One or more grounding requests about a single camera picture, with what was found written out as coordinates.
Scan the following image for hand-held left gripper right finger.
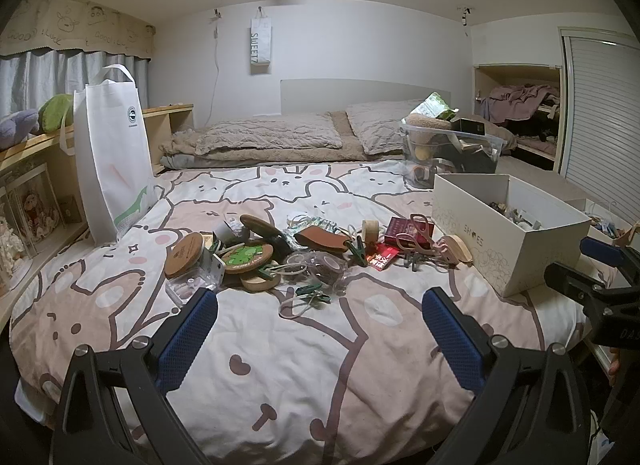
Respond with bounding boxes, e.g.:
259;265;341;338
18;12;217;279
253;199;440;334
422;287;593;465

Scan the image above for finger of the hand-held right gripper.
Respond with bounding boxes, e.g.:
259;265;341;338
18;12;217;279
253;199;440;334
580;237;640;277
544;262;610;317

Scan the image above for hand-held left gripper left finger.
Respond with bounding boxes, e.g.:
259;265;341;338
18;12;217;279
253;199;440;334
50;287;236;465

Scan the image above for white shoe box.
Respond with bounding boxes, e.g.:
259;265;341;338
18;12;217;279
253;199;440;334
432;172;592;298

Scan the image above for pink scissors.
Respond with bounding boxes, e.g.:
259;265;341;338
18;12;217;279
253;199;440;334
395;214;453;266

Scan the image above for brown tape roll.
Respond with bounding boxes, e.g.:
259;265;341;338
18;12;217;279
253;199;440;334
304;251;352;291

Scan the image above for small white box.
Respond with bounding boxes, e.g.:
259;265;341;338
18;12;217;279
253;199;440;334
567;198;640;251

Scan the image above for plain wooden coaster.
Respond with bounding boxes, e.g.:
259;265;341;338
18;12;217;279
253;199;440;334
241;261;282;292

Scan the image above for green clover coaster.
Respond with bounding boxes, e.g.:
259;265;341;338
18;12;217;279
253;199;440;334
220;242;274;276

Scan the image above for red packet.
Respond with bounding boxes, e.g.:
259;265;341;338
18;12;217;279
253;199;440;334
366;244;397;272

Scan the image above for printed bunny blanket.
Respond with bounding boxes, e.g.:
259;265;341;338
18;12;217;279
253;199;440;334
10;160;621;465

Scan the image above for dark red box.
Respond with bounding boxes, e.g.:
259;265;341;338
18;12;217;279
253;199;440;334
384;216;435;249

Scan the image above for green clothespin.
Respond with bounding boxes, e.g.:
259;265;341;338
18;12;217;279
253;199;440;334
347;236;369;267
295;284;332;307

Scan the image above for dark brown oval coaster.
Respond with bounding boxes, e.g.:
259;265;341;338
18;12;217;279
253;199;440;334
239;214;282;241

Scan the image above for white shutter door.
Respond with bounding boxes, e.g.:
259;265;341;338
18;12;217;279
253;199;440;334
559;28;640;226

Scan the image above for brown leather case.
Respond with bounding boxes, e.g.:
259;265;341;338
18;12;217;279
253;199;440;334
294;225;349;257

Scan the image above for green patterned packet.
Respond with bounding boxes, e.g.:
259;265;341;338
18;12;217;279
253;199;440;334
287;215;333;238

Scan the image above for pile of clothes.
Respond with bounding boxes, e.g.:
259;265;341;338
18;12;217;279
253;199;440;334
480;84;561;126

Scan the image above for clear plastic storage bin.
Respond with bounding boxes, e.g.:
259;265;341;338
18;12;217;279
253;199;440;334
400;118;502;189

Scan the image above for small black box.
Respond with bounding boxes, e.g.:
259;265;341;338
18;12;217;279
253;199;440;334
450;118;488;136

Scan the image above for white tote bag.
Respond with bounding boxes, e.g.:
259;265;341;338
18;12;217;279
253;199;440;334
60;64;157;246

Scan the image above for white doll display case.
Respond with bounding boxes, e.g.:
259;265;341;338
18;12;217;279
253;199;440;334
0;185;28;291

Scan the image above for brown doll display case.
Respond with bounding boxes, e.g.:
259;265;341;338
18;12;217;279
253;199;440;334
12;165;65;246

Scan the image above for wooden bedside shelf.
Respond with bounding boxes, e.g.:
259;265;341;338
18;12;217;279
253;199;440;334
0;104;194;326

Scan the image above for beige pillows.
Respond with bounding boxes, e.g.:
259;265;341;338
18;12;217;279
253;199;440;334
160;110;518;171

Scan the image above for long beige pillow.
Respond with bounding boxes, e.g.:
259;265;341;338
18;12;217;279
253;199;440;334
195;112;343;156

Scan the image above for green snack bag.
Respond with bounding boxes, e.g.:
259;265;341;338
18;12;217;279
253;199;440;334
411;92;458;121

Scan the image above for short beige pillow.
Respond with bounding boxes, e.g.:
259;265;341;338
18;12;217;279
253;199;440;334
346;100;426;156

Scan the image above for green plush toy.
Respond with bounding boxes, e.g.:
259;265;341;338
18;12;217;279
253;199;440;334
39;94;75;133

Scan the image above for purple plush toy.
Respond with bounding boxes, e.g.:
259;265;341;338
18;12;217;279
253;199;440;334
0;109;41;150

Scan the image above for grey curtain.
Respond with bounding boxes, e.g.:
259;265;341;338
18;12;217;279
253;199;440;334
0;48;151;118

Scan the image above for white hanging paper bag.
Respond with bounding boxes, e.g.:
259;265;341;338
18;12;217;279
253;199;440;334
250;15;273;75

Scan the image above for beige printed valance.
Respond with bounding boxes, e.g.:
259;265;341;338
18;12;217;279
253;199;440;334
0;0;157;62

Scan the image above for white wall cable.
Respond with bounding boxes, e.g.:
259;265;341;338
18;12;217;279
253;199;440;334
211;8;224;118

